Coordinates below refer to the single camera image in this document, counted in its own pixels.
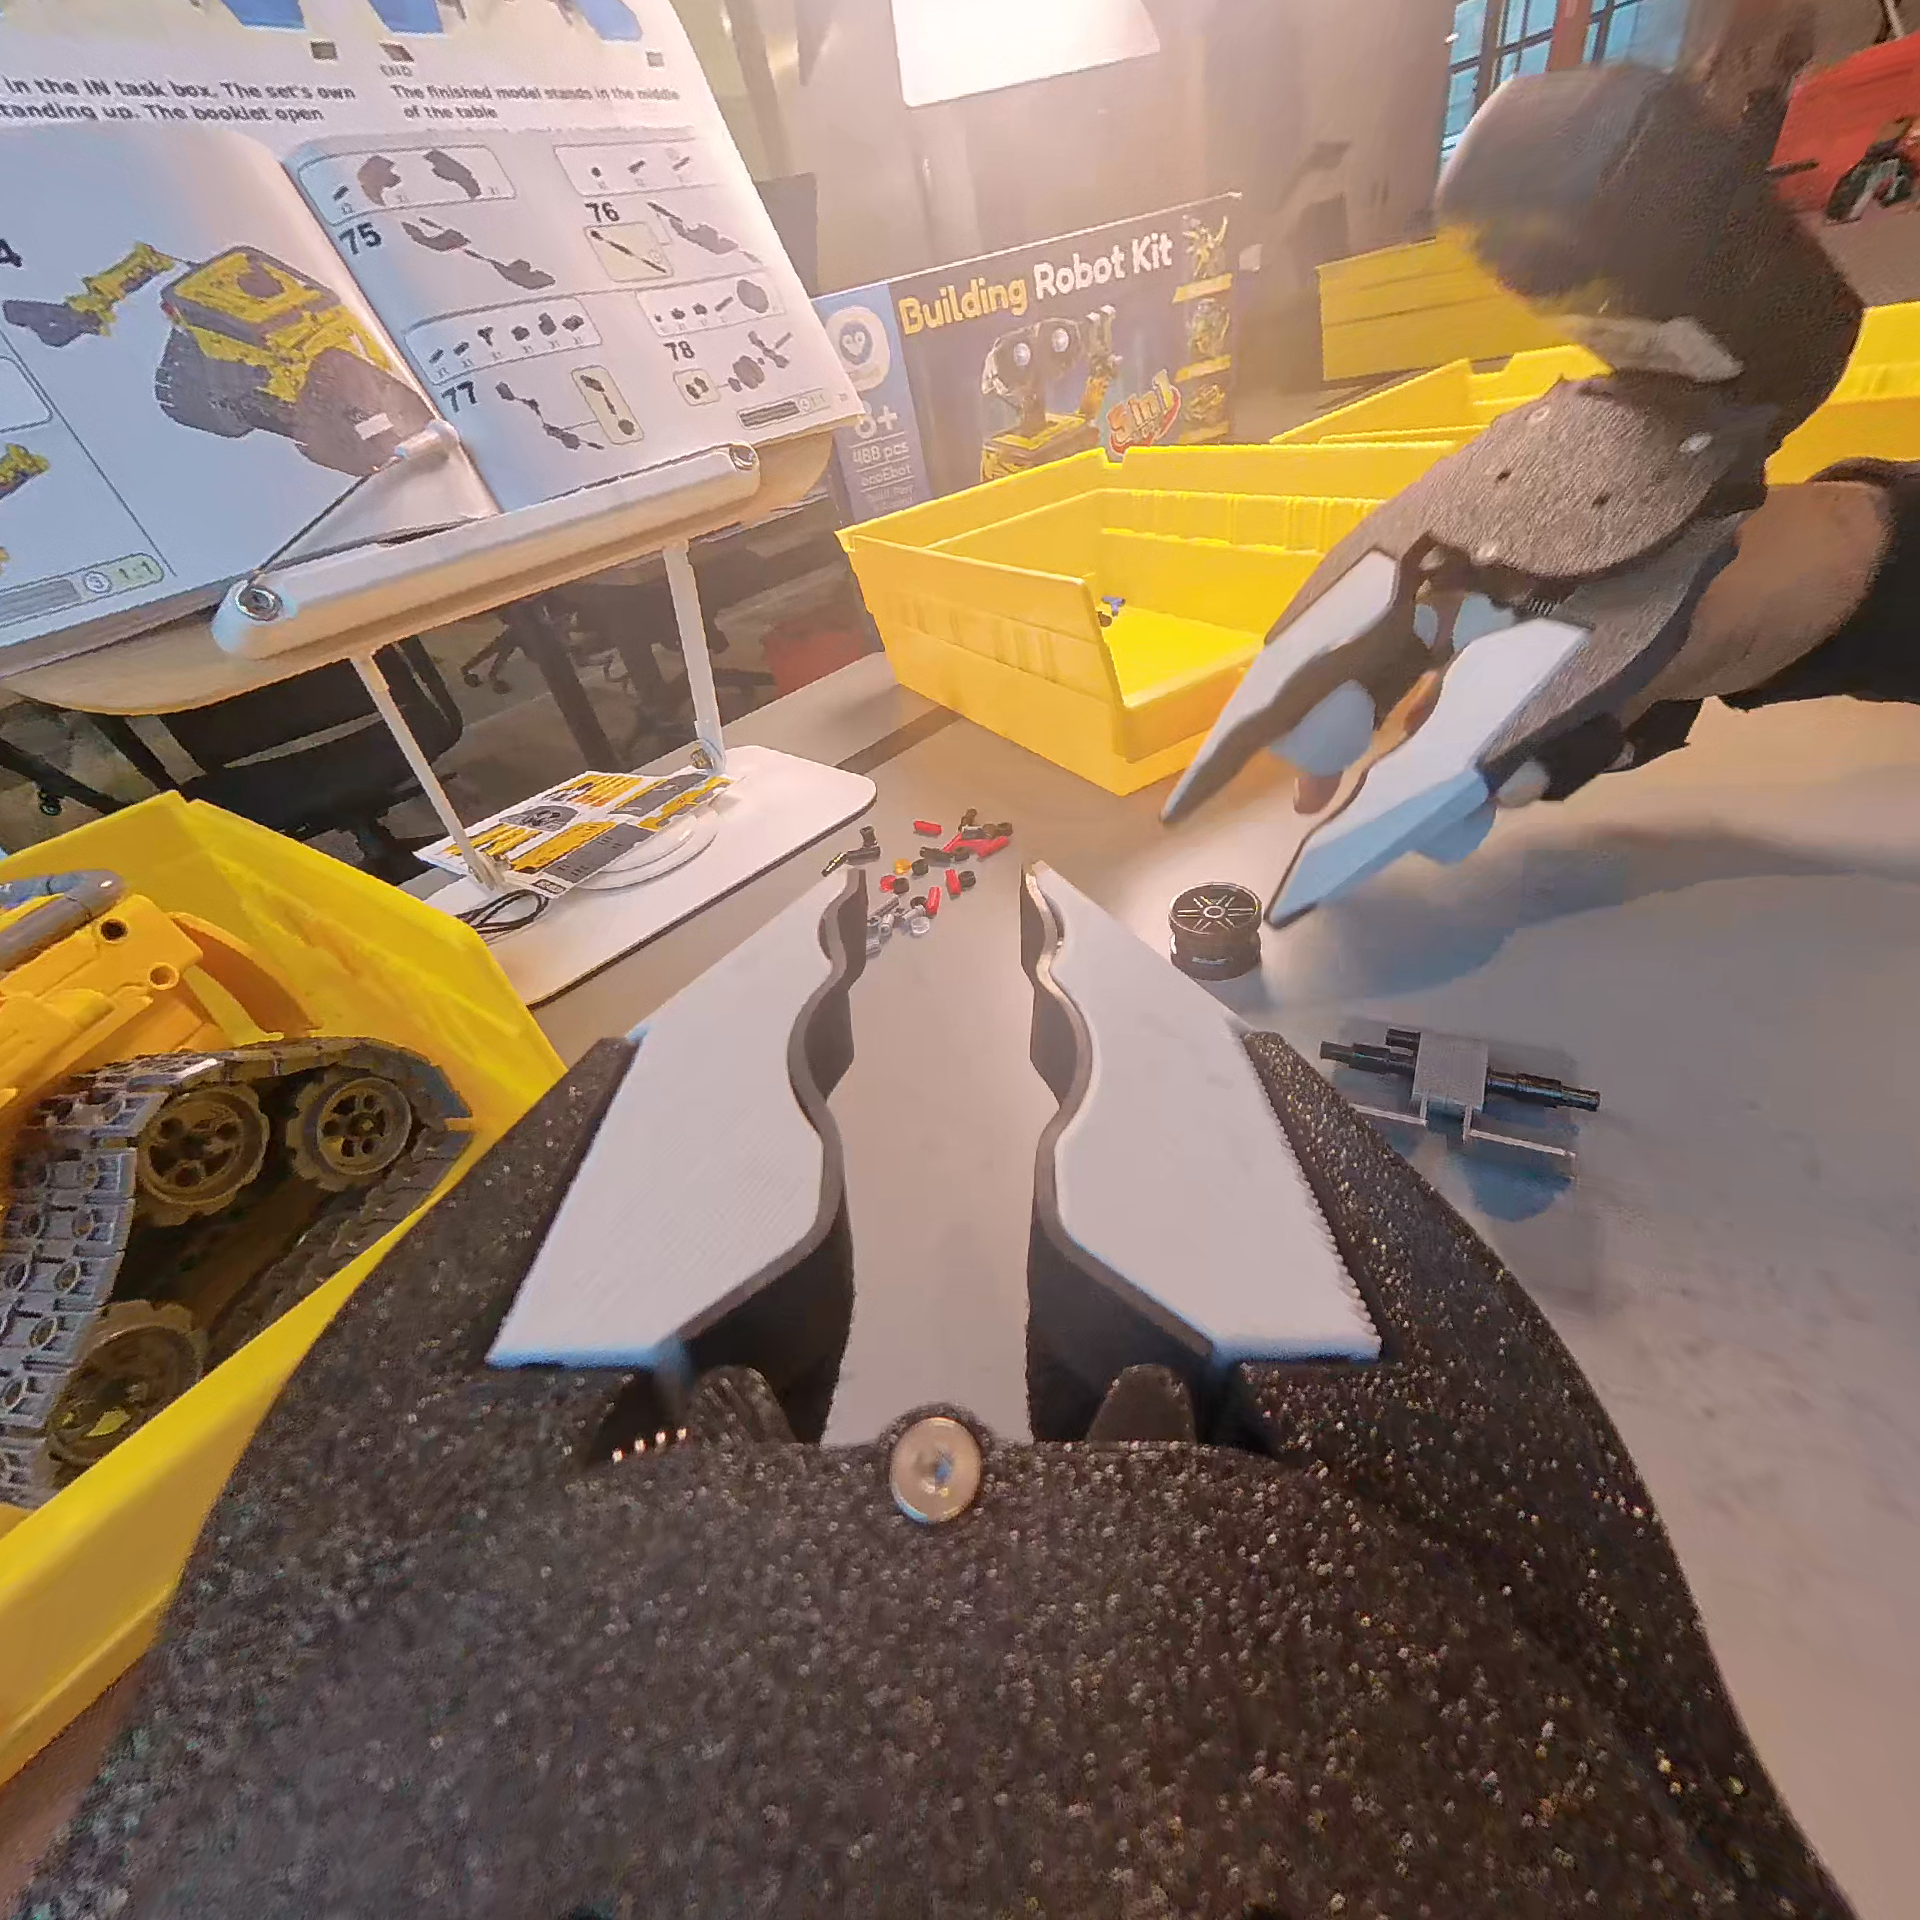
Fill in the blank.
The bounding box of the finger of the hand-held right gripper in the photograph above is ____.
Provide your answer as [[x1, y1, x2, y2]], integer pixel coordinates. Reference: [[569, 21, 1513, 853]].
[[1267, 621, 1593, 930], [1163, 543, 1421, 826]]

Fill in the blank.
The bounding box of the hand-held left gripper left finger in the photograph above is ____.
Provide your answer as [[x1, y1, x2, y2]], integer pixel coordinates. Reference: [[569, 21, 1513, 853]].
[[488, 866, 875, 1442]]

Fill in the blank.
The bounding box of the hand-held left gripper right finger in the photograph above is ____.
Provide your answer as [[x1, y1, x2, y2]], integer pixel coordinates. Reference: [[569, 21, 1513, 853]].
[[1019, 859, 1380, 1442]]

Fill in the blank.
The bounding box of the black spoked toy wheel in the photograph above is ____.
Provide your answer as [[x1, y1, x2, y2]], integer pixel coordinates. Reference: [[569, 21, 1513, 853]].
[[1168, 877, 1275, 982]]

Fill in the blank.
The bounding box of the silver panel toy piece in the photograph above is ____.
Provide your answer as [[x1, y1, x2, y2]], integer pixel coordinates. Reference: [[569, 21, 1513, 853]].
[[1358, 1028, 1580, 1175]]

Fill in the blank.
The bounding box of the printed task sheet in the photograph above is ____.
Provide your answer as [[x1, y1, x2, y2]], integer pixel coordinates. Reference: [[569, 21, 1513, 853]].
[[0, 0, 753, 151]]

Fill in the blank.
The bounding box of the wide yellow plastic bin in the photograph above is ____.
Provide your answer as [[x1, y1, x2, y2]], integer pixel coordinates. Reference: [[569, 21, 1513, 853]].
[[836, 444, 1457, 799]]

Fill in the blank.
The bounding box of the yellow black sticker sheet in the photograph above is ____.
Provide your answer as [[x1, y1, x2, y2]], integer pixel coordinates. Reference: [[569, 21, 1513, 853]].
[[416, 764, 736, 897]]

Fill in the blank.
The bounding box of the deep yellow plastic bin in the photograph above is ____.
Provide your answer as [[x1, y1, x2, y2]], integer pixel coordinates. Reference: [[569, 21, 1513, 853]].
[[0, 790, 563, 1778]]

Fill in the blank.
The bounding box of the pile of small building parts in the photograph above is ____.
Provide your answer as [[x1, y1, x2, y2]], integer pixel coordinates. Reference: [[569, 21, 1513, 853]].
[[822, 809, 1016, 964]]

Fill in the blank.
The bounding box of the robot kit box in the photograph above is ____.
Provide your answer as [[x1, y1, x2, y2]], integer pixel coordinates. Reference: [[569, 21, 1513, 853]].
[[817, 193, 1248, 519]]

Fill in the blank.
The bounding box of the red wheeled cart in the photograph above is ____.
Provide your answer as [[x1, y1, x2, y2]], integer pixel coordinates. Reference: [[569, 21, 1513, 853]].
[[1768, 38, 1920, 225]]

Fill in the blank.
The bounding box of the yellow tracked toy robot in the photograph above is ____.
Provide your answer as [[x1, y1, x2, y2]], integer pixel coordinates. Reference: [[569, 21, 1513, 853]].
[[0, 871, 472, 1510]]

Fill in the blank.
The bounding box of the black office chair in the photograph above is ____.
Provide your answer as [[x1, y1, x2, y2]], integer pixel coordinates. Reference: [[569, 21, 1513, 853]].
[[0, 645, 464, 887]]

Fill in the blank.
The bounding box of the studio light panel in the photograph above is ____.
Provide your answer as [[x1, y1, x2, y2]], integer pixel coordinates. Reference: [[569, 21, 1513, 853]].
[[884, 0, 1163, 109]]

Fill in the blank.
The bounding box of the instruction booklet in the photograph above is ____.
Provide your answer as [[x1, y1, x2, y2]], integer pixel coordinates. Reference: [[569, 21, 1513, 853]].
[[0, 109, 866, 674]]

